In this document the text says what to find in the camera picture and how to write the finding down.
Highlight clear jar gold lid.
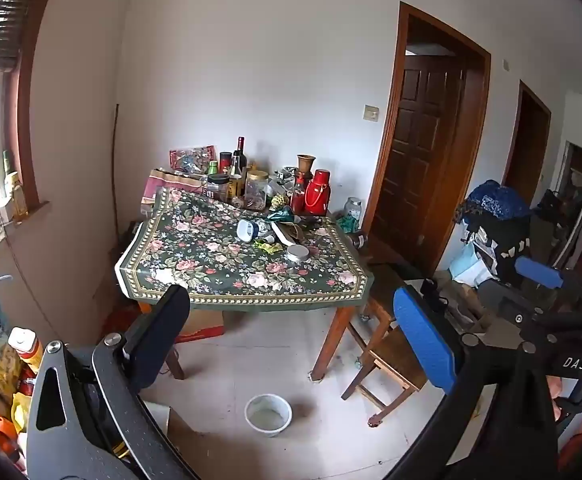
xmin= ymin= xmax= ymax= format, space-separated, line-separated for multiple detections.
xmin=244 ymin=169 xmax=270 ymax=210

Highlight pink striped cloth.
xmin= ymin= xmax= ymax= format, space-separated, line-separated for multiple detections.
xmin=142 ymin=167 xmax=208 ymax=207

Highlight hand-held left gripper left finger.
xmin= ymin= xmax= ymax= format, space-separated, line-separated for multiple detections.
xmin=25 ymin=284 xmax=203 ymax=480

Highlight blue patterned cloth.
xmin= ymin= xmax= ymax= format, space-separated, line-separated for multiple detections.
xmin=464 ymin=180 xmax=531 ymax=222

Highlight brown window frame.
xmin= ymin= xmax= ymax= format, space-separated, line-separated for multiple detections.
xmin=5 ymin=0 xmax=68 ymax=217

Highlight person's right hand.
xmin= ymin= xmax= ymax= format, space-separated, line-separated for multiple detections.
xmin=545 ymin=376 xmax=565 ymax=425

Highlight yellow oil bottle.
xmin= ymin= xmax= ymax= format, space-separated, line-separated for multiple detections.
xmin=9 ymin=172 xmax=26 ymax=222

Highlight wine bottle red cap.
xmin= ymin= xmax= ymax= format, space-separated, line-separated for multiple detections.
xmin=234 ymin=136 xmax=248 ymax=182

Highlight wooden table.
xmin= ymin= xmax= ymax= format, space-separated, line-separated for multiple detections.
xmin=136 ymin=180 xmax=372 ymax=383

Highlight red brown cardboard box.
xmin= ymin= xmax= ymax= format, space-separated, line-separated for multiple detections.
xmin=175 ymin=309 xmax=225 ymax=344

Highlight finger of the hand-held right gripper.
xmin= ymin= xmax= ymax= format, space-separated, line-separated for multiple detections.
xmin=478 ymin=279 xmax=572 ymax=330
xmin=514 ymin=256 xmax=582 ymax=311

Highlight red plastic bag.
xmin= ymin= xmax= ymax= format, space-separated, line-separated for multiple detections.
xmin=102 ymin=305 xmax=142 ymax=342

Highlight brown paper packet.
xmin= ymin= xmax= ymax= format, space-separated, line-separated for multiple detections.
xmin=276 ymin=222 xmax=306 ymax=247

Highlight white plastic bowl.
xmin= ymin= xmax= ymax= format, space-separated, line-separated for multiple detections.
xmin=244 ymin=394 xmax=293 ymax=437

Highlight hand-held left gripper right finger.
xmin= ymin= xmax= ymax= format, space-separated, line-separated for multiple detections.
xmin=392 ymin=285 xmax=563 ymax=480

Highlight light blue plastic bag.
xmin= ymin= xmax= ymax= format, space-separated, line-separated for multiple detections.
xmin=448 ymin=244 xmax=493 ymax=287

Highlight glass bottle yellow label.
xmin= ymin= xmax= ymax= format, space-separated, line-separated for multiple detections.
xmin=228 ymin=164 xmax=245 ymax=199

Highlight wooden chair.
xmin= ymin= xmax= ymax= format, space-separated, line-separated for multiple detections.
xmin=341 ymin=305 xmax=472 ymax=428

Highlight red thermos jug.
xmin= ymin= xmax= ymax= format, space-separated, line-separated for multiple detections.
xmin=304 ymin=168 xmax=331 ymax=213

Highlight red snack bag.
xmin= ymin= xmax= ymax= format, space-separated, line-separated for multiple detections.
xmin=169 ymin=145 xmax=217 ymax=174

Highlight brown wooden door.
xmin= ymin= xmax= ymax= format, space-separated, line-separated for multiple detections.
xmin=371 ymin=54 xmax=468 ymax=263

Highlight clear jar black lid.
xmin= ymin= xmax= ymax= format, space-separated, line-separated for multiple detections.
xmin=206 ymin=173 xmax=231 ymax=204

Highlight orange bottle white cap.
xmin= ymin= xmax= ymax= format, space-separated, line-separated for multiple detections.
xmin=8 ymin=327 xmax=46 ymax=379

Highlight dark hanging clothes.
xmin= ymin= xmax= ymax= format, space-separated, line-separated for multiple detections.
xmin=535 ymin=174 xmax=582 ymax=272

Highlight red sauce bottle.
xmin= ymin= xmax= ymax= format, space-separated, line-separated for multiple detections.
xmin=291 ymin=172 xmax=306 ymax=214

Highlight narrow brown door frame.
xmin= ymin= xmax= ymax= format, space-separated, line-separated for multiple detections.
xmin=500 ymin=79 xmax=552 ymax=196

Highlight black bag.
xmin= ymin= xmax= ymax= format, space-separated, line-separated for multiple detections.
xmin=470 ymin=215 xmax=533 ymax=282

